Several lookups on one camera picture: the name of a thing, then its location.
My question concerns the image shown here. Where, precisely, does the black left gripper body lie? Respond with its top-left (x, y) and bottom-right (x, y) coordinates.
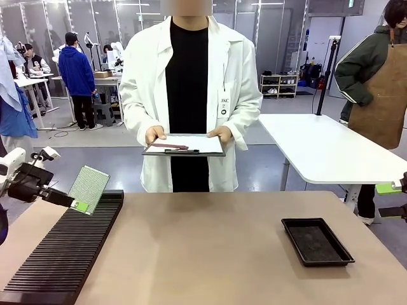
top-left (7, 165), bottom-right (55, 203)

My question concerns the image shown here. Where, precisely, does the green perforated PCB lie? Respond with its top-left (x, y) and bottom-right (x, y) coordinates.
top-left (67, 165), bottom-right (111, 217)

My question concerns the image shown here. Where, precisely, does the dark red pen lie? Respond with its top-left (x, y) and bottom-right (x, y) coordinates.
top-left (150, 143), bottom-right (190, 151)

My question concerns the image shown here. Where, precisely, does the white paper sheet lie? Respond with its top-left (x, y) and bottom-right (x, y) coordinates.
top-left (148, 133), bottom-right (224, 154)

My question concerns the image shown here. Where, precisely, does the dark grey clipboard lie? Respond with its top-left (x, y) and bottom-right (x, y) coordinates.
top-left (141, 133), bottom-right (227, 158)

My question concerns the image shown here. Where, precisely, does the person's left forearm white sleeve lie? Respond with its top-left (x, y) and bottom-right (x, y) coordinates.
top-left (222, 88), bottom-right (264, 151)

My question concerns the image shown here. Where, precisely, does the person's right forearm white sleeve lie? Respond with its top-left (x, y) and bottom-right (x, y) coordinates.
top-left (119, 82), bottom-right (160, 144)

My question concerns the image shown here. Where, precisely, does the black slotted PCB rack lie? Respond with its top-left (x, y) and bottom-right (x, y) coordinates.
top-left (0, 189), bottom-right (125, 305)

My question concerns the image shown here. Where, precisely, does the person's right hand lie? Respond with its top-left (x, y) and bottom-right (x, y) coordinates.
top-left (145, 125), bottom-right (167, 145)

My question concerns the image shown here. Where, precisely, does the person's left hand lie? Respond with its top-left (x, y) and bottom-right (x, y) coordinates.
top-left (207, 126), bottom-right (233, 142)

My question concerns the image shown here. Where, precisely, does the black plastic tray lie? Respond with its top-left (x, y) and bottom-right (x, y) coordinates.
top-left (280, 217), bottom-right (356, 268)

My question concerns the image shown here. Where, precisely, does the large white table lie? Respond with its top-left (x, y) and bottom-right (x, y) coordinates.
top-left (256, 113), bottom-right (407, 212)

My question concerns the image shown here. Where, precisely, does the person in light blue shirt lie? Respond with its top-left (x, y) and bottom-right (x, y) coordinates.
top-left (0, 34), bottom-right (39, 152)

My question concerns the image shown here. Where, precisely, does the grey step stool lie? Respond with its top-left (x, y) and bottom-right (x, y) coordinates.
top-left (92, 102), bottom-right (116, 128)

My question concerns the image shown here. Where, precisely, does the person in brown apron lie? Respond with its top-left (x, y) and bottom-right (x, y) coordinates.
top-left (333, 0), bottom-right (407, 226)

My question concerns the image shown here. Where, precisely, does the small white background table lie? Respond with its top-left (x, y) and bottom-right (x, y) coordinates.
top-left (12, 72), bottom-right (60, 132)

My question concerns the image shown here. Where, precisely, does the person in varsity jacket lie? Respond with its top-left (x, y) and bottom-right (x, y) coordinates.
top-left (22, 43), bottom-right (52, 109)

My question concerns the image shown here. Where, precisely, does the person in blue hoodie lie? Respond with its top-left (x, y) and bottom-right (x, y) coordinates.
top-left (57, 31), bottom-right (104, 132)

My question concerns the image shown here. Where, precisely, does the black tripod pole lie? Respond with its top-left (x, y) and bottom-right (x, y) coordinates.
top-left (315, 35), bottom-right (342, 116)

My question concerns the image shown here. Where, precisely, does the white background workbench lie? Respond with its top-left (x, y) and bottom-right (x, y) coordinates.
top-left (50, 75), bottom-right (124, 125)

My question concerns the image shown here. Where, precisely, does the black luggage pile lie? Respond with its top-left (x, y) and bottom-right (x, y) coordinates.
top-left (300, 56), bottom-right (325, 90)

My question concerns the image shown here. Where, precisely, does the wooden shoe shelf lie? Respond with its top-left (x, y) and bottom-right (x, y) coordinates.
top-left (259, 73), bottom-right (300, 100)

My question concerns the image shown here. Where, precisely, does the person in white lab coat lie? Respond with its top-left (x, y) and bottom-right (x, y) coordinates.
top-left (118, 14), bottom-right (264, 194)

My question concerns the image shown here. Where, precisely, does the white name badge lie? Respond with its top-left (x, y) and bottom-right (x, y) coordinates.
top-left (217, 88), bottom-right (231, 119)

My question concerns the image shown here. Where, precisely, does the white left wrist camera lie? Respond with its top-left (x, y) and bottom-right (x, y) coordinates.
top-left (31, 146), bottom-right (62, 162)

